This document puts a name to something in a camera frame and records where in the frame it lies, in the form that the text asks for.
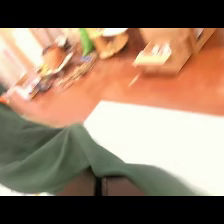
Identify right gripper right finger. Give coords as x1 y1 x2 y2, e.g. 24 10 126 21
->
101 175 146 197

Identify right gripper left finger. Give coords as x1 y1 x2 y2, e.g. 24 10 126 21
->
55 167 98 197

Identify dark green T-shirt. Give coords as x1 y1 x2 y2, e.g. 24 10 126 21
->
0 102 198 197

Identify wooden furniture piece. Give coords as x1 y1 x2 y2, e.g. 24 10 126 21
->
132 28 217 75

